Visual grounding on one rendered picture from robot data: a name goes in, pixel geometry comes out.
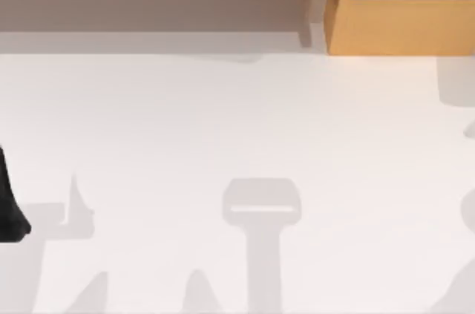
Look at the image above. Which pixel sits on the wooden cupboard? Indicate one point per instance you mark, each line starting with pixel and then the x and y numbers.
pixel 401 24

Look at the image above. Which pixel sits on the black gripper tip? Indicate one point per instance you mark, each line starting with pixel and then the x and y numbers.
pixel 10 214

